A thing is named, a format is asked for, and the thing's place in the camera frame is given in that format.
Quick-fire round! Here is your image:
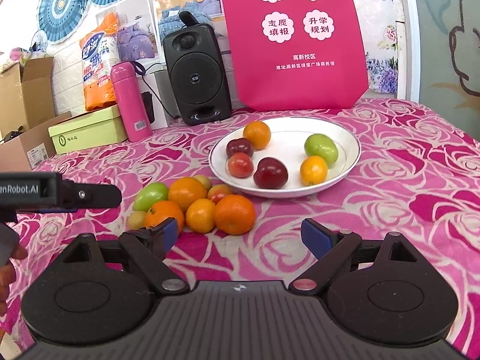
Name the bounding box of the black speaker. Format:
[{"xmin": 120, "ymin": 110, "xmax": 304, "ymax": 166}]
[{"xmin": 163, "ymin": 10, "xmax": 233, "ymax": 126}]

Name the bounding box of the pink thermos bottle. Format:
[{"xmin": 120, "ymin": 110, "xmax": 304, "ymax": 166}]
[{"xmin": 111, "ymin": 62, "xmax": 152, "ymax": 142}]

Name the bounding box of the yellow orange pile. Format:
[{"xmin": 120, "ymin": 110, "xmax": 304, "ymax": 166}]
[{"xmin": 185, "ymin": 198, "xmax": 216, "ymax": 234}]

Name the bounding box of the black cable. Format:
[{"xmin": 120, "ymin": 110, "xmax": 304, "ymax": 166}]
[{"xmin": 131, "ymin": 60, "xmax": 182, "ymax": 121}]

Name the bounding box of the dark red plum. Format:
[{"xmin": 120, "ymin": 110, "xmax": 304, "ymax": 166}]
[
  {"xmin": 225, "ymin": 137, "xmax": 255, "ymax": 158},
  {"xmin": 253, "ymin": 157, "xmax": 289, "ymax": 189}
]

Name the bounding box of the person's left hand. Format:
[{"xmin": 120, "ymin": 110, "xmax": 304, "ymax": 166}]
[{"xmin": 0, "ymin": 244, "xmax": 28, "ymax": 316}]

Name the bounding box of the small tan kiwi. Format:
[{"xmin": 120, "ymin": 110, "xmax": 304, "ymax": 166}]
[{"xmin": 127, "ymin": 211, "xmax": 146, "ymax": 231}]

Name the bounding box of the bedding poster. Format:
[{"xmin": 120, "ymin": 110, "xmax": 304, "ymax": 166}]
[{"xmin": 96, "ymin": 0, "xmax": 159, "ymax": 62}]

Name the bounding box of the large orange pile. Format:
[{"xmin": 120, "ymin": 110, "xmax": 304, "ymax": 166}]
[
  {"xmin": 168, "ymin": 177, "xmax": 208, "ymax": 212},
  {"xmin": 214, "ymin": 194, "xmax": 256, "ymax": 236}
]

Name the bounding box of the green fruit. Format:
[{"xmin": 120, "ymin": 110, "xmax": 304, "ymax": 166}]
[
  {"xmin": 133, "ymin": 182, "xmax": 169, "ymax": 212},
  {"xmin": 304, "ymin": 133, "xmax": 338, "ymax": 167}
]

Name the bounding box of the pink rose tablecloth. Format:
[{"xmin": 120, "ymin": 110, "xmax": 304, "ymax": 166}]
[{"xmin": 1, "ymin": 99, "xmax": 479, "ymax": 359}]

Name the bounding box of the green fruit on plate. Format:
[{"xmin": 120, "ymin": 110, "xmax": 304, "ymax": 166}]
[{"xmin": 304, "ymin": 133, "xmax": 338, "ymax": 167}]

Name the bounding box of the open cardboard box back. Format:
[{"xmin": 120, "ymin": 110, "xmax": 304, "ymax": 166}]
[{"xmin": 0, "ymin": 57, "xmax": 55, "ymax": 137}]

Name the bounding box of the red pink plum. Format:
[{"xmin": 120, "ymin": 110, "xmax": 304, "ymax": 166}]
[{"xmin": 227, "ymin": 152, "xmax": 254, "ymax": 179}]

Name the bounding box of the large orange pile top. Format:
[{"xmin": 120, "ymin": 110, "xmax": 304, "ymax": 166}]
[{"xmin": 168, "ymin": 177, "xmax": 208, "ymax": 212}]

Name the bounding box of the pink tote bag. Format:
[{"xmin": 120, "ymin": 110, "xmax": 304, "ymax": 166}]
[{"xmin": 221, "ymin": 0, "xmax": 368, "ymax": 111}]

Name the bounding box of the dark red plum back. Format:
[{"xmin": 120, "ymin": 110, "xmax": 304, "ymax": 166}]
[{"xmin": 225, "ymin": 137, "xmax": 255, "ymax": 158}]

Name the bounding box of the small yellow orange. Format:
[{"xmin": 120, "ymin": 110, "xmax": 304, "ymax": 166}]
[{"xmin": 299, "ymin": 155, "xmax": 328, "ymax": 186}]

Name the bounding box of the orange white snack bag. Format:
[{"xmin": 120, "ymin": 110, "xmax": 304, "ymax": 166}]
[{"xmin": 79, "ymin": 12, "xmax": 120, "ymax": 112}]

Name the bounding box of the brown cardboard box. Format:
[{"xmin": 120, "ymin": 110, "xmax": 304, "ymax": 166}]
[{"xmin": 0, "ymin": 111, "xmax": 72, "ymax": 172}]

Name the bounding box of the light green box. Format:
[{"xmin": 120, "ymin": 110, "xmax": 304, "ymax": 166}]
[{"xmin": 48, "ymin": 105, "xmax": 128, "ymax": 155}]

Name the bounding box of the orange on plate back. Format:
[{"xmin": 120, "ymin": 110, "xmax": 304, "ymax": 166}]
[{"xmin": 242, "ymin": 121, "xmax": 271, "ymax": 150}]

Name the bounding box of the small tan fruit back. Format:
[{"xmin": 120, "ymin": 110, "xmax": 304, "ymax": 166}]
[{"xmin": 193, "ymin": 175, "xmax": 212, "ymax": 191}]

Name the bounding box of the dark red plum front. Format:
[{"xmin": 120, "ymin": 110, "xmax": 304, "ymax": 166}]
[{"xmin": 253, "ymin": 157, "xmax": 289, "ymax": 189}]

